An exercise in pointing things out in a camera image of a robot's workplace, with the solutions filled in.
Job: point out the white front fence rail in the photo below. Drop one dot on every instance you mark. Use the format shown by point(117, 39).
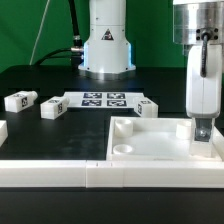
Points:
point(118, 174)

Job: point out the white marker tag sheet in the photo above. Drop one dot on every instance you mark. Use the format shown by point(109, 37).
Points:
point(102, 99)

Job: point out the white left fence piece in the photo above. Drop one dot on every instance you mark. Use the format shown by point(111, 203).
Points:
point(3, 131)

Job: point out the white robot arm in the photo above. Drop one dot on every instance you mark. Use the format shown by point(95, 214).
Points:
point(198, 25)

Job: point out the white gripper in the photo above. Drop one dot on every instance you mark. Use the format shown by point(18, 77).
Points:
point(203, 94)

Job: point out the white square tabletop part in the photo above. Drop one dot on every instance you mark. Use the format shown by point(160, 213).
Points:
point(156, 139)

